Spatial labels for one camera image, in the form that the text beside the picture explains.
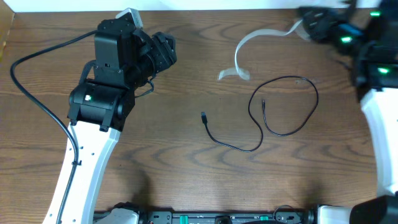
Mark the white USB cable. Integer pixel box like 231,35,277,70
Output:
217,19,312,82

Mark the black USB cable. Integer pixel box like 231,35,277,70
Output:
200,75,320,153

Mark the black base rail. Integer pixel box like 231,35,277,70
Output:
93,202,316,224

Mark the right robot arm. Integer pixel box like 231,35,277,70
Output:
298,0,397,223

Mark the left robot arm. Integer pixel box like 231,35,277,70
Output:
44,8,177,223

